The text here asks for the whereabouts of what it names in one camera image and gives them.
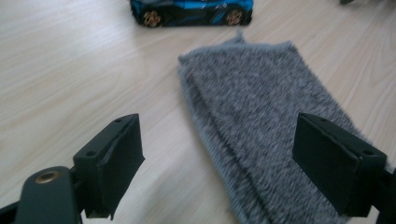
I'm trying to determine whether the blue and black toy car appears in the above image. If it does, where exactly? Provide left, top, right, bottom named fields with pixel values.
left=130, top=0, right=254, bottom=28

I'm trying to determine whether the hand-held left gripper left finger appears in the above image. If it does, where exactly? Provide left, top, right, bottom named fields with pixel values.
left=73, top=113, right=146, bottom=220

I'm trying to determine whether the gray fuzzy cloth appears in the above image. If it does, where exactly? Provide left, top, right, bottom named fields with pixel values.
left=177, top=29, right=393, bottom=224

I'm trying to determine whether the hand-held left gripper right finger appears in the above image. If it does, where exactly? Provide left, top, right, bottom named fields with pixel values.
left=292, top=112, right=388, bottom=217

